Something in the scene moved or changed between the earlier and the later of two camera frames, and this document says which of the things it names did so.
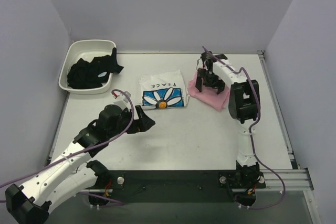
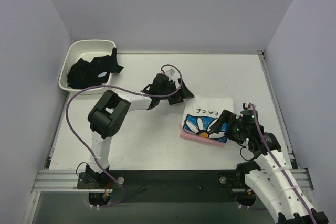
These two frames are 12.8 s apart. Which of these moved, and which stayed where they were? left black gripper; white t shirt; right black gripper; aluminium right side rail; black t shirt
Moved: white t shirt; right black gripper; left black gripper
Stayed: aluminium right side rail; black t shirt
